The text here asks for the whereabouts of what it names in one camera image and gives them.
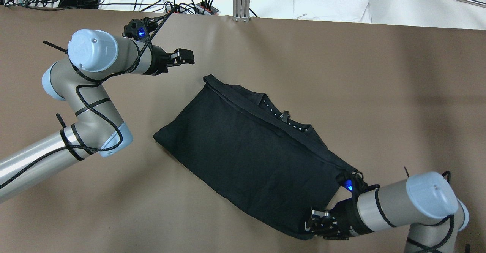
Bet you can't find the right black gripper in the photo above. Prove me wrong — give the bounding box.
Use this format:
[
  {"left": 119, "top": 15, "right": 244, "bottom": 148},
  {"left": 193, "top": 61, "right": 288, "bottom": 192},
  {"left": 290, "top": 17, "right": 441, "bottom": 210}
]
[{"left": 306, "top": 202, "right": 365, "bottom": 240}]

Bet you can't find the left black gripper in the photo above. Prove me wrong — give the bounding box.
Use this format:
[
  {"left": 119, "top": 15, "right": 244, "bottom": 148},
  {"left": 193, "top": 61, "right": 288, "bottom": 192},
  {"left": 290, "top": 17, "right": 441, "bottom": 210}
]
[{"left": 150, "top": 46, "right": 196, "bottom": 75}]

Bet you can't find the black printed t-shirt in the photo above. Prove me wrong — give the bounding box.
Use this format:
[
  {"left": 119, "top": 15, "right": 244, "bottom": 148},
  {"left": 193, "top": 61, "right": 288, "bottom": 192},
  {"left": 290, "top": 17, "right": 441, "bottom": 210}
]
[{"left": 153, "top": 75, "right": 356, "bottom": 240}]

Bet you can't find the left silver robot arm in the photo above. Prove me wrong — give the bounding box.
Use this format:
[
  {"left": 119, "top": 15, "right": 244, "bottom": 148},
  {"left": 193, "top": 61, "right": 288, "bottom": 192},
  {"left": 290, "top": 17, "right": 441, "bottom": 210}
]
[{"left": 1, "top": 28, "right": 195, "bottom": 202}]

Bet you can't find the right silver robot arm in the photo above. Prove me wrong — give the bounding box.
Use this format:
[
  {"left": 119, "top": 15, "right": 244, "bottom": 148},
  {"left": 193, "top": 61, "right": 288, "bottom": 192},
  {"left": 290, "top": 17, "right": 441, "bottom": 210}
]
[{"left": 304, "top": 171, "right": 469, "bottom": 253}]

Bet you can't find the power strip with plugs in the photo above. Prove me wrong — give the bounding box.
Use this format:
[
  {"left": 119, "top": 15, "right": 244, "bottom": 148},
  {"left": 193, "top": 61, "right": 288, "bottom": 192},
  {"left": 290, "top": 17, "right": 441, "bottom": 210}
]
[{"left": 163, "top": 2, "right": 220, "bottom": 16}]

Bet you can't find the white paper sheet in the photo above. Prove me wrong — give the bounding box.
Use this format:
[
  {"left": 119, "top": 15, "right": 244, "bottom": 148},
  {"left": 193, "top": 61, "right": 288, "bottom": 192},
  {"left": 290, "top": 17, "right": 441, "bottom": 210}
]
[{"left": 293, "top": 0, "right": 372, "bottom": 23}]

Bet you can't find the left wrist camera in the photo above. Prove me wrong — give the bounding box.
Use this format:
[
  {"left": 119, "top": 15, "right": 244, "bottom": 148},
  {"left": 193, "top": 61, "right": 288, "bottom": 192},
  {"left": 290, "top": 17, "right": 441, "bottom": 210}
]
[{"left": 122, "top": 17, "right": 158, "bottom": 41}]

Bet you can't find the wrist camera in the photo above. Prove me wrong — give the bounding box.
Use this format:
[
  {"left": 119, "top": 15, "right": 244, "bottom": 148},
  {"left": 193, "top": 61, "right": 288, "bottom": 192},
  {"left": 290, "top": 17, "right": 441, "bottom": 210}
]
[
  {"left": 336, "top": 171, "right": 368, "bottom": 195},
  {"left": 122, "top": 17, "right": 158, "bottom": 41}
]

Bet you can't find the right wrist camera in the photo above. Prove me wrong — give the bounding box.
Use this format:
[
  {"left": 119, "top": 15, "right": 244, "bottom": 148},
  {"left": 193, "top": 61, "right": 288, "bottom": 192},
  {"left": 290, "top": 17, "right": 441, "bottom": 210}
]
[{"left": 336, "top": 171, "right": 368, "bottom": 195}]

